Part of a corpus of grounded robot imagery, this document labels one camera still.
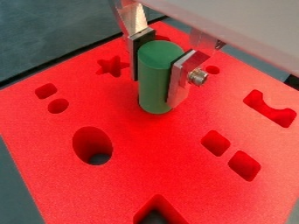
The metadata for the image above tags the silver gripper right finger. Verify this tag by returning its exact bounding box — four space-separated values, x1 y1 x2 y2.
166 28 226 109

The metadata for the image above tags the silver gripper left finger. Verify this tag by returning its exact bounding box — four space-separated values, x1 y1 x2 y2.
108 0 155 81

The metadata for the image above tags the green cylinder peg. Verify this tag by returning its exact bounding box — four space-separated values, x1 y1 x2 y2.
138 40 183 115

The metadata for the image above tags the red foam shape-sorter block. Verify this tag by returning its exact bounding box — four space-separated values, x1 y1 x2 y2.
0 20 299 224

